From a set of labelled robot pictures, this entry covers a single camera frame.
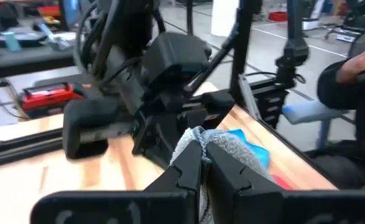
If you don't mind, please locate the red tool case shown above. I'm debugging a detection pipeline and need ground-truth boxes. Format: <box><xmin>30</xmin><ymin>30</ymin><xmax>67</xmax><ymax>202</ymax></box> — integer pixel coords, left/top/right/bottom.
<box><xmin>16</xmin><ymin>82</ymin><xmax>86</xmax><ymax>118</ymax></box>

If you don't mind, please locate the white building column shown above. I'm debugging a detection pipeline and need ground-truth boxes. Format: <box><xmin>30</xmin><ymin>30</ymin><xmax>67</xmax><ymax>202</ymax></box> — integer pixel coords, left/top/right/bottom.
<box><xmin>211</xmin><ymin>0</ymin><xmax>241</xmax><ymax>37</ymax></box>

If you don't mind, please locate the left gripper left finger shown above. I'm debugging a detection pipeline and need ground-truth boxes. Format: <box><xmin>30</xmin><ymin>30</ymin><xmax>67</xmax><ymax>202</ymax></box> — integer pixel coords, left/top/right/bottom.
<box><xmin>144</xmin><ymin>140</ymin><xmax>203</xmax><ymax>224</ymax></box>

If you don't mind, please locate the red storage crate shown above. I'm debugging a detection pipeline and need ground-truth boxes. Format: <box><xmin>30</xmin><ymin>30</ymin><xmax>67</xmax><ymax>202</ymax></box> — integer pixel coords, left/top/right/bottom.
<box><xmin>268</xmin><ymin>11</ymin><xmax>289</xmax><ymax>23</ymax></box>

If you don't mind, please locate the blue microfiber towel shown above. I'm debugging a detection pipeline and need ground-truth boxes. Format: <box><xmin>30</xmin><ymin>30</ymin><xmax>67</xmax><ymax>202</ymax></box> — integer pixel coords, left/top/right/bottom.
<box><xmin>227</xmin><ymin>128</ymin><xmax>270</xmax><ymax>170</ymax></box>

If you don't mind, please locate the pink translucent plastic bin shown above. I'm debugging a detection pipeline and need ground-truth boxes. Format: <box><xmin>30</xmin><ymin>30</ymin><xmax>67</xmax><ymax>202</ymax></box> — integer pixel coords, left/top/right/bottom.
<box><xmin>269</xmin><ymin>173</ymin><xmax>296</xmax><ymax>191</ymax></box>

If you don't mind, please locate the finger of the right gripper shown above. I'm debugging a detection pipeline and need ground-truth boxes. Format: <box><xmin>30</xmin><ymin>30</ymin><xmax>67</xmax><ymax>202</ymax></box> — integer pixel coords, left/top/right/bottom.
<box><xmin>152</xmin><ymin>124</ymin><xmax>186</xmax><ymax>169</ymax></box>
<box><xmin>132</xmin><ymin>123</ymin><xmax>163</xmax><ymax>156</ymax></box>

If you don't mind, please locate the grey side desk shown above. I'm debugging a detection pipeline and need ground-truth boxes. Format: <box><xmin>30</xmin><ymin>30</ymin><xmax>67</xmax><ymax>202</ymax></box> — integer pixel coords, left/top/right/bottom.
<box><xmin>0</xmin><ymin>30</ymin><xmax>77</xmax><ymax>78</ymax></box>

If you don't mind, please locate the grey microfiber towel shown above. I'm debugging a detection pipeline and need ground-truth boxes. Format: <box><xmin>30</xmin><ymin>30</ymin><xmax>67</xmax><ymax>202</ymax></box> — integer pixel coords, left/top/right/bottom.
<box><xmin>169</xmin><ymin>126</ymin><xmax>272</xmax><ymax>224</ymax></box>

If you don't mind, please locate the black clamp mount pole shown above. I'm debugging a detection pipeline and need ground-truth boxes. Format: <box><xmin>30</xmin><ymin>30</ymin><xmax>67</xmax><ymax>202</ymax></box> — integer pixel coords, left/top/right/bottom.
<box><xmin>274</xmin><ymin>0</ymin><xmax>311</xmax><ymax>90</ymax></box>

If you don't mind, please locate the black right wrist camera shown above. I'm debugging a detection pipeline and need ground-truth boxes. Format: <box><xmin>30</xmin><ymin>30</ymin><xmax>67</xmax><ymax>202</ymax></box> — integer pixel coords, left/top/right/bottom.
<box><xmin>141</xmin><ymin>32</ymin><xmax>213</xmax><ymax>85</ymax></box>

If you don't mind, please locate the blue padded stool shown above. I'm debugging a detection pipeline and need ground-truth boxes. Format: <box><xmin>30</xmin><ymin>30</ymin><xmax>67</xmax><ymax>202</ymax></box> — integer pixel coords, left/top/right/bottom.
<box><xmin>281</xmin><ymin>99</ymin><xmax>351</xmax><ymax>149</ymax></box>

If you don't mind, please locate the person's hand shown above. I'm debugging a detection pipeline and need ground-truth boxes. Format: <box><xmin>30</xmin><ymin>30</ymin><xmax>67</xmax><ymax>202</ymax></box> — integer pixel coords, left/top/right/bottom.
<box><xmin>337</xmin><ymin>39</ymin><xmax>365</xmax><ymax>85</ymax></box>

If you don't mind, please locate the person's forearm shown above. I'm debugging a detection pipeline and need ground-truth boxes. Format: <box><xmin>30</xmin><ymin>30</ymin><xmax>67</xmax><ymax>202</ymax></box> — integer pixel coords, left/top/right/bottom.
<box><xmin>316</xmin><ymin>58</ymin><xmax>365</xmax><ymax>110</ymax></box>

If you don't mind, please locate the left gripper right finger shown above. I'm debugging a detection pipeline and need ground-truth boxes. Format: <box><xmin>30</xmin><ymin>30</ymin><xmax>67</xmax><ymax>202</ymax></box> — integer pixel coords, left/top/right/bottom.
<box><xmin>206</xmin><ymin>142</ymin><xmax>284</xmax><ymax>224</ymax></box>

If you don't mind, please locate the small teal box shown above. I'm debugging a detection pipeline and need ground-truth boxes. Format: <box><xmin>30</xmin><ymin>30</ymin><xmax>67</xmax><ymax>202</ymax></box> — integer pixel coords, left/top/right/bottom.
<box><xmin>0</xmin><ymin>30</ymin><xmax>22</xmax><ymax>53</ymax></box>

